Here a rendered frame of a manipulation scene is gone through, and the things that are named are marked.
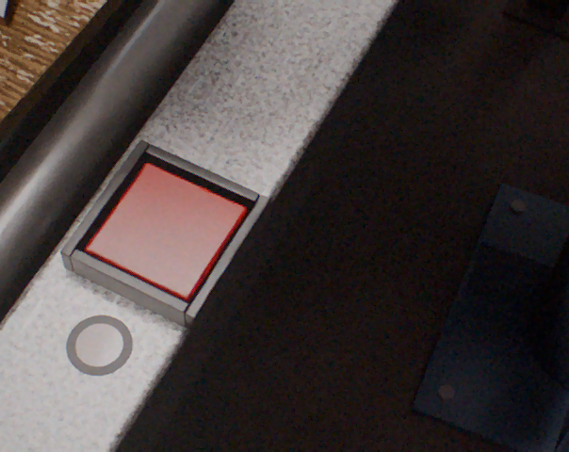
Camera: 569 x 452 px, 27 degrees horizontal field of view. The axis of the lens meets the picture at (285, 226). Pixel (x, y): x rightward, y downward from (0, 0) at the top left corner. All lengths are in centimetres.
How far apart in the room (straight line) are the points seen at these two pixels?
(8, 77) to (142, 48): 8
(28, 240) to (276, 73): 16
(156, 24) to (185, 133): 7
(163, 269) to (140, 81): 13
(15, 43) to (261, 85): 13
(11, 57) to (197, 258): 16
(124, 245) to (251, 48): 15
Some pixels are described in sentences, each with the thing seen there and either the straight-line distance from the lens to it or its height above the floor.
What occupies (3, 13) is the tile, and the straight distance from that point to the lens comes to 65.
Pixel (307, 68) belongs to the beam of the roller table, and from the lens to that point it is 65.
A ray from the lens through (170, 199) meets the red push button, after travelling 59.
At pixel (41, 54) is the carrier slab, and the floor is 94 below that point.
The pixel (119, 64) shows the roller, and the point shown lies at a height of 92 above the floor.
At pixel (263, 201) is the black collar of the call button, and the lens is 58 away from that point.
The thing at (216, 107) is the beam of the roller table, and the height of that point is 92.
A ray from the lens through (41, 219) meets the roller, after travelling 61.
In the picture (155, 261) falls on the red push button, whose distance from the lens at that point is 57.
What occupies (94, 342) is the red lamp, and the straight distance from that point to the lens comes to 57.
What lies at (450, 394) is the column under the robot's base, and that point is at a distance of 154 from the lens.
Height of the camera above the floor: 143
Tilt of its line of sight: 59 degrees down
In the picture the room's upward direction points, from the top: 2 degrees clockwise
